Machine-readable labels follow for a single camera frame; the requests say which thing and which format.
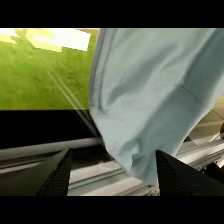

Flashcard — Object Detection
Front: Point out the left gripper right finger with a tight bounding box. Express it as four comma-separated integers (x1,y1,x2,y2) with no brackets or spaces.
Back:
155,149,224,197

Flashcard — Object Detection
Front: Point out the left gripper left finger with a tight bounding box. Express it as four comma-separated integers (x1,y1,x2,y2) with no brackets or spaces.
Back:
0,148,74,197

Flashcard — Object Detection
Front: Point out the light blue T-shirt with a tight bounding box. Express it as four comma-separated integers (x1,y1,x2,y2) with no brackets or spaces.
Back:
88,28,224,186

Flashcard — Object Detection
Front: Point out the silver frame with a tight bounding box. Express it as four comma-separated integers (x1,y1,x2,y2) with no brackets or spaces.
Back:
0,137,224,197

